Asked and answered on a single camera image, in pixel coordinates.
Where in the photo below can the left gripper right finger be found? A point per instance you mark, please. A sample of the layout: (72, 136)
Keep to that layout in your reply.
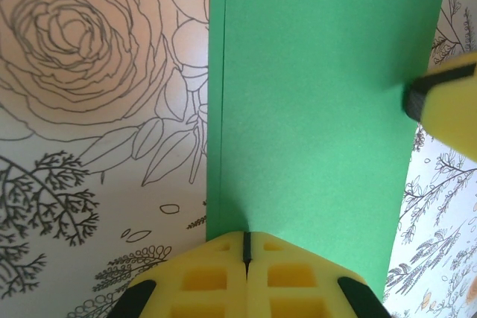
(290, 280)

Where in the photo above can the floral patterned table cover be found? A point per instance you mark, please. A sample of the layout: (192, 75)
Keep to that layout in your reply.
(93, 184)

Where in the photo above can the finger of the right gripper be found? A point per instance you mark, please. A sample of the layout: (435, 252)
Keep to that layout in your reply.
(451, 117)
(458, 64)

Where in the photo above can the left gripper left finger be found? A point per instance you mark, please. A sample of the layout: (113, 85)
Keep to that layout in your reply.
(201, 280)

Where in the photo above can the green square paper sheet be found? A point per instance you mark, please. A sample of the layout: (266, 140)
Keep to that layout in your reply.
(305, 109)

